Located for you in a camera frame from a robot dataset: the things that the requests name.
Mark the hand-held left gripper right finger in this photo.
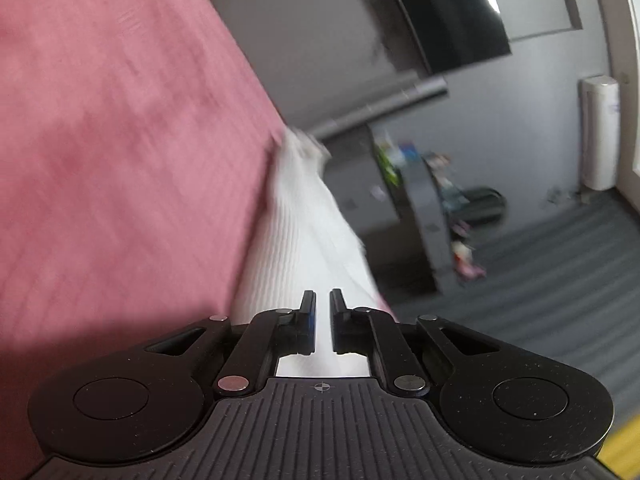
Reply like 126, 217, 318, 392
328, 288, 501, 397

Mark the grey striped rug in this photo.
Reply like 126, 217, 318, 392
387, 194, 640, 443

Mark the yellow object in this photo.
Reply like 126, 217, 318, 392
597, 419, 640, 480

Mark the white ribbed sock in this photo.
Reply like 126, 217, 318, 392
227, 127, 401, 380

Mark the white cylindrical appliance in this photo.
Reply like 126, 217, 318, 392
579, 75, 622, 192

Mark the black round appliance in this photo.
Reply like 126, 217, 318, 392
449, 187, 507, 227

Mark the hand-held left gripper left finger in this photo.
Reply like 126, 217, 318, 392
145, 290, 318, 397

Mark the black television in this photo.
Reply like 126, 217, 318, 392
375, 0, 513, 76

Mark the pink ribbed blanket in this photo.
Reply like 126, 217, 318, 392
0, 0, 401, 476

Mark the dark shelf cabinet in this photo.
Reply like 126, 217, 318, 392
324, 125, 483, 297

